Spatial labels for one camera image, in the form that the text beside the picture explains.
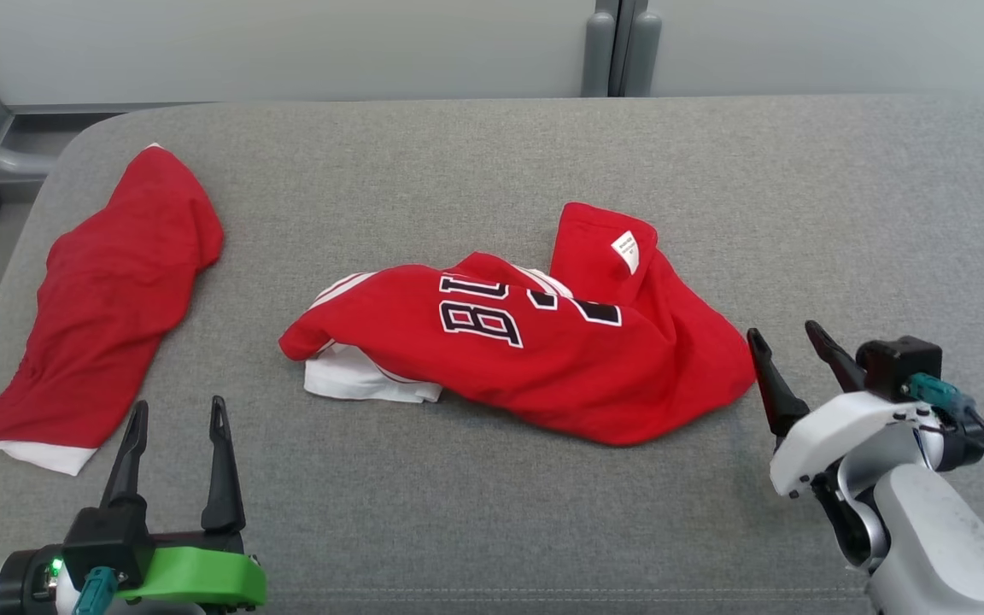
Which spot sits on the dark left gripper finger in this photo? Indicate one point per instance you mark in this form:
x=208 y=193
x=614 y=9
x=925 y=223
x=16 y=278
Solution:
x=223 y=495
x=129 y=470

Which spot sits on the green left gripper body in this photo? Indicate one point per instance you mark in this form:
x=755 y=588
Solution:
x=202 y=576

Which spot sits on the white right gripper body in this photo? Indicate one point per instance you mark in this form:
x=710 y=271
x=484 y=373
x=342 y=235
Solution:
x=834 y=431

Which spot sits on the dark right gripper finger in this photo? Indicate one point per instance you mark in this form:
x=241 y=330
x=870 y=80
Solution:
x=781 y=401
x=842 y=367

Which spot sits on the red basketball shorts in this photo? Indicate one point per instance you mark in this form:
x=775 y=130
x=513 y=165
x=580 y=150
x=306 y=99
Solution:
x=108 y=307

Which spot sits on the red basketball jersey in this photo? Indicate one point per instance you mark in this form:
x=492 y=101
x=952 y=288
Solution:
x=560 y=376

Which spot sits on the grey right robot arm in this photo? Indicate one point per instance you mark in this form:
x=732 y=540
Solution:
x=936 y=547

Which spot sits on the grey fabric sofa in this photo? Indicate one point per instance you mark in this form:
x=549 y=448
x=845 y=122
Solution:
x=492 y=530

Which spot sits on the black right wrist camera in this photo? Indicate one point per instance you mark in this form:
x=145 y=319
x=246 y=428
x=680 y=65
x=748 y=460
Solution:
x=898 y=363

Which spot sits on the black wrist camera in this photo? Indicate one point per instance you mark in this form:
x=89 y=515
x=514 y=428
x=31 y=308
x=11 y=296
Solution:
x=108 y=538
x=898 y=363

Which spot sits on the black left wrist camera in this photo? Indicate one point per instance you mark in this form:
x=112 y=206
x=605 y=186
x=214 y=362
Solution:
x=108 y=538

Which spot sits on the grey partition post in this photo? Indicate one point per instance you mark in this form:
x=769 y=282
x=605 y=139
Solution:
x=597 y=60
x=641 y=60

